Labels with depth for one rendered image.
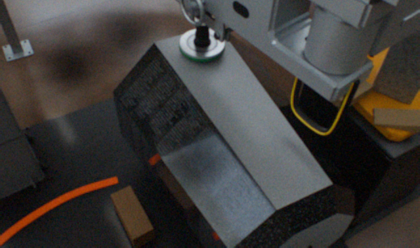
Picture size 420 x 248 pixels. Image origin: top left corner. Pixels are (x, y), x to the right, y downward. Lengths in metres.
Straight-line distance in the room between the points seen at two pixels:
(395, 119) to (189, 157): 0.91
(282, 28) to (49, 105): 2.02
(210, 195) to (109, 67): 1.84
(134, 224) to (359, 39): 1.50
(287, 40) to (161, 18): 2.38
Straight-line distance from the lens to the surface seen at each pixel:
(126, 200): 2.28
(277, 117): 1.68
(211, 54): 1.84
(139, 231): 2.19
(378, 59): 2.25
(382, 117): 1.92
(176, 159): 1.71
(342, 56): 1.23
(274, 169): 1.52
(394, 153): 1.88
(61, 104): 2.99
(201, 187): 1.62
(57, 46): 3.49
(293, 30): 1.41
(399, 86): 2.01
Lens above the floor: 2.10
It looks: 48 degrees down
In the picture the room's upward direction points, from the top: 3 degrees clockwise
